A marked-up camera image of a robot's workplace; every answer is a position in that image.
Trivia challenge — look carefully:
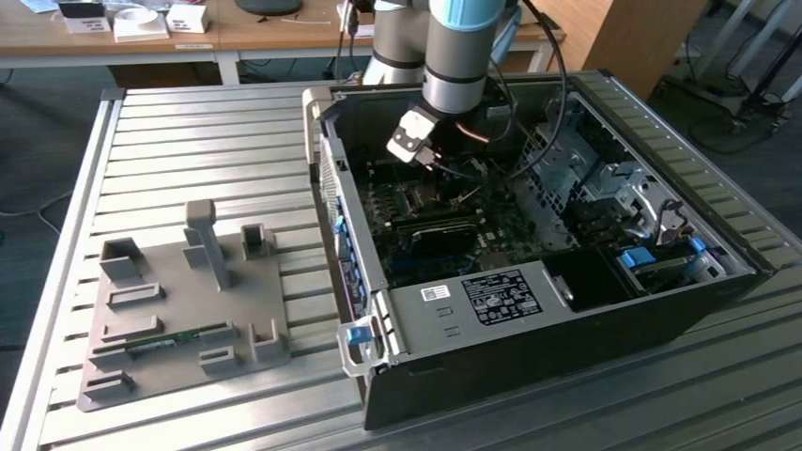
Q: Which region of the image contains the CPU socket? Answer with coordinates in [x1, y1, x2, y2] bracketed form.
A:
[400, 179, 463, 215]

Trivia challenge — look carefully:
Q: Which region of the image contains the silver drive cage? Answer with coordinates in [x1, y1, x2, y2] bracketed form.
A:
[510, 84, 650, 253]

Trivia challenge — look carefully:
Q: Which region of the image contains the green motherboard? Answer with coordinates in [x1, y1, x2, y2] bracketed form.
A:
[355, 157, 546, 288]

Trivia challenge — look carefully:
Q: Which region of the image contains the black graphics card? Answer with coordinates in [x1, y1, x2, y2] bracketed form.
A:
[399, 220, 484, 265]

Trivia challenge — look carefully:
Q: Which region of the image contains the chipset heatsink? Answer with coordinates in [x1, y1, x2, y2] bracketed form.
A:
[480, 253, 516, 274]

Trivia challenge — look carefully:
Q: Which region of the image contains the small cardboard box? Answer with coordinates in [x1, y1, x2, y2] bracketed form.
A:
[336, 0, 378, 38]

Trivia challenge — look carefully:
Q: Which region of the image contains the blue disk carrier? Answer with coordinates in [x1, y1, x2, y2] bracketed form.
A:
[616, 237, 731, 295]

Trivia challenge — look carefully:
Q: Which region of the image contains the wooden cabinet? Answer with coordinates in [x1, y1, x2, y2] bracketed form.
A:
[566, 0, 710, 101]

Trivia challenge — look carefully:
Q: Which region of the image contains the wooden desk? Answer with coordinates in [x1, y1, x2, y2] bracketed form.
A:
[216, 0, 568, 86]
[0, 0, 221, 86]

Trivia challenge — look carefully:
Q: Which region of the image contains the grey power supply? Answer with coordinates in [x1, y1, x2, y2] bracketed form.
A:
[374, 260, 570, 366]

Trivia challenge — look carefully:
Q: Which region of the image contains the blue case latch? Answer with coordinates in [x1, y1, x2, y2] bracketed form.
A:
[342, 324, 372, 350]

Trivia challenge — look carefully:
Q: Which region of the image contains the dark round pad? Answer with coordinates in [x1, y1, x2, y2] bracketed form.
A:
[235, 0, 304, 16]

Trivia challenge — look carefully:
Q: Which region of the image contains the black PC case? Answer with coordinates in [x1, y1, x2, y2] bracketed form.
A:
[300, 69, 791, 431]

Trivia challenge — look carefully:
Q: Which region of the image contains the white box dark label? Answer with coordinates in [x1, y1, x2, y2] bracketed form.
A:
[61, 16, 113, 36]
[164, 3, 212, 35]

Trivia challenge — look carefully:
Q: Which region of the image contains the grey parts rack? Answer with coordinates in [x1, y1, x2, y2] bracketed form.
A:
[73, 198, 295, 413]

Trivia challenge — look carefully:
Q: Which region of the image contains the white round-hole block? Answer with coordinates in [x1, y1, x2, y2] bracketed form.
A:
[112, 7, 172, 44]

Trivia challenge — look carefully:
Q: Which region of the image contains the green RAM stick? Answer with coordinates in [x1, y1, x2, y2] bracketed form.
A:
[123, 329, 205, 352]

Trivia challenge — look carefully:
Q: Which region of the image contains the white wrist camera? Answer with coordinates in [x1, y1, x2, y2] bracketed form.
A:
[386, 106, 440, 164]

